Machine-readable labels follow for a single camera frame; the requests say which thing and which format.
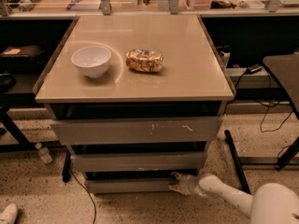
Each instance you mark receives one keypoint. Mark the black table leg bar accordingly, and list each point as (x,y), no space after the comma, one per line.
(238,167)

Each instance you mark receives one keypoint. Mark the grey top drawer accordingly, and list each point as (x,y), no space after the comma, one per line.
(135,131)

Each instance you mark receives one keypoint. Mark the dark side table top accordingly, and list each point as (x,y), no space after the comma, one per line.
(285,70)

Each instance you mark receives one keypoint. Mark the plastic water bottle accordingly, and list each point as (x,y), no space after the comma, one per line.
(44,153)

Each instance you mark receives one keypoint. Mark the grey drawer cabinet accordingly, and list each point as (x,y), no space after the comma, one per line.
(136,99)

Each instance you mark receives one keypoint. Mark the grey drawer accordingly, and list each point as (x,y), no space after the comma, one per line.
(135,131)
(130,185)
(139,161)

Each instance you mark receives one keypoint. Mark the crushed gold can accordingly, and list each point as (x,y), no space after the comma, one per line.
(144,60)

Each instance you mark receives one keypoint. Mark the grey bottom drawer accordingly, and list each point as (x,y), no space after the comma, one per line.
(130,185)

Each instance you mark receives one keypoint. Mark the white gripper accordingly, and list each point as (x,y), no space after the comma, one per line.
(187,184)

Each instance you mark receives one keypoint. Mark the white shoe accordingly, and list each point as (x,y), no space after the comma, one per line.
(9,215)

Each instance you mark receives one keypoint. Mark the white bowl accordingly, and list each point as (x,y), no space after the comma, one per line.
(92,61)

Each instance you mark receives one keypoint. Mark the black phone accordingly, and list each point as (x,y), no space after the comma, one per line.
(253,69)

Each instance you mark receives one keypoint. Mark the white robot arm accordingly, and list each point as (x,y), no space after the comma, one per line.
(272,203)

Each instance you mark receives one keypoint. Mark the black left desk leg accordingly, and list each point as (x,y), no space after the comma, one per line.
(13,129)

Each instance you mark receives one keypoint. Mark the grey middle drawer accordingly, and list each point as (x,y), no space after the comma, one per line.
(139,161)

